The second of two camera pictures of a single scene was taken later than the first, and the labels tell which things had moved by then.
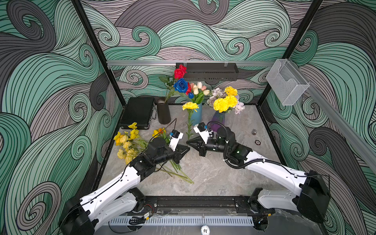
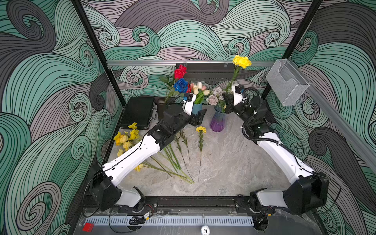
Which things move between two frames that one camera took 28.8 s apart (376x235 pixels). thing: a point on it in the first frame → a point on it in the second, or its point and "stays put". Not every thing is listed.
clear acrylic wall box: [287, 82] stays put
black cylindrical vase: [163, 111] stays put
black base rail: [199, 205] stays put
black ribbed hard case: [139, 110] stays put
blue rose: [181, 85] stays put
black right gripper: [199, 142] → [230, 105]
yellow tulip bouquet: [198, 92] stays put
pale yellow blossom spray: [130, 148] → [125, 140]
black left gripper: [176, 155] → [196, 119]
